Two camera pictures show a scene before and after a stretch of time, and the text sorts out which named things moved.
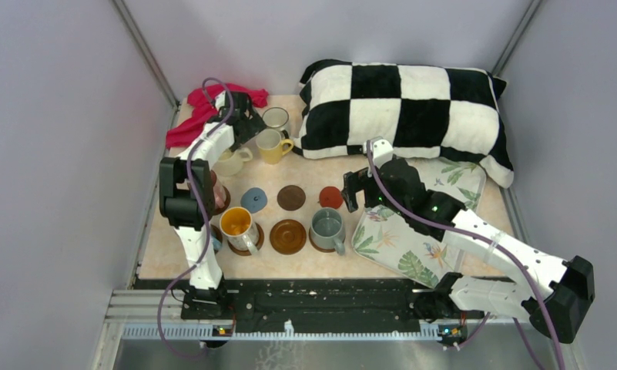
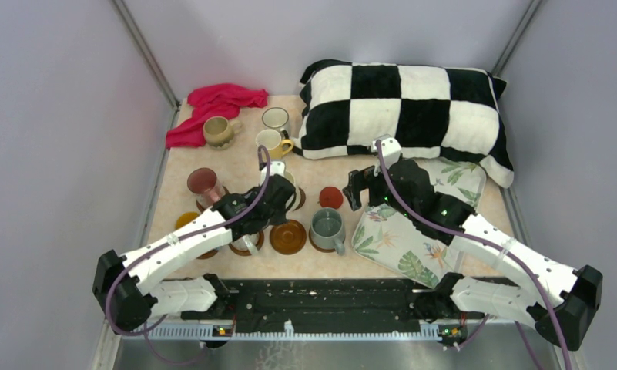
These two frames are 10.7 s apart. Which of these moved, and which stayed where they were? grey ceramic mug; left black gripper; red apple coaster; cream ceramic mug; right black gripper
Moved: left black gripper; cream ceramic mug
Stayed: red apple coaster; grey ceramic mug; right black gripper
